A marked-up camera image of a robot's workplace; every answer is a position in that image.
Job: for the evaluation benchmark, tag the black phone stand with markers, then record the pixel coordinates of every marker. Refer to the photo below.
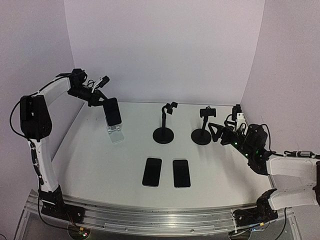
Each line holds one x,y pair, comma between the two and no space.
164,135
201,136

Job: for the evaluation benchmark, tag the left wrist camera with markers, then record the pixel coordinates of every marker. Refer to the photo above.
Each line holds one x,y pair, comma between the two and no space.
100,83

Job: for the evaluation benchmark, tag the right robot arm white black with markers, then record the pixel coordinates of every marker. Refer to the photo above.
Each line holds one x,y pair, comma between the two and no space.
299,164

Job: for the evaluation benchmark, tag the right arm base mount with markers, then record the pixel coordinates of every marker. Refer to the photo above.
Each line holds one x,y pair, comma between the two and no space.
261,213

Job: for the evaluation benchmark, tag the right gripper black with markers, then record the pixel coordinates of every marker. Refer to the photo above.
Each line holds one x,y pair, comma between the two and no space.
227,130

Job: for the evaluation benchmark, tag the clear acrylic phone stand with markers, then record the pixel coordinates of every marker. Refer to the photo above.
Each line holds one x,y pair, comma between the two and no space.
115,133

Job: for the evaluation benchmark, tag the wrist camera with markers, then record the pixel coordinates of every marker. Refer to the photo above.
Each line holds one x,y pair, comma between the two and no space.
238,116
100,83

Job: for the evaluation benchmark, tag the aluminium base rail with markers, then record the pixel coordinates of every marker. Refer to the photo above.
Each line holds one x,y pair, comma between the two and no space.
99,221

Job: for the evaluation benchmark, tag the black phone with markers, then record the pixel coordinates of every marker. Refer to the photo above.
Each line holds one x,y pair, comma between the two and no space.
112,112
152,172
181,173

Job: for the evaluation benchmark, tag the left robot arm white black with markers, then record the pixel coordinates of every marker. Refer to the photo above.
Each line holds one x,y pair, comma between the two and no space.
36,124

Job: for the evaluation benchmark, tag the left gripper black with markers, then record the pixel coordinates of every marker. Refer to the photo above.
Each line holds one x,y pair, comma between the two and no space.
94,98

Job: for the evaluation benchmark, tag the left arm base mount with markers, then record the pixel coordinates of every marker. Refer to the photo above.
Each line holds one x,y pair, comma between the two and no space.
53,205

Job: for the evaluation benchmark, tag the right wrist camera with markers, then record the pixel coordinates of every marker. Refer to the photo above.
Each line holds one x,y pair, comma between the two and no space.
238,116

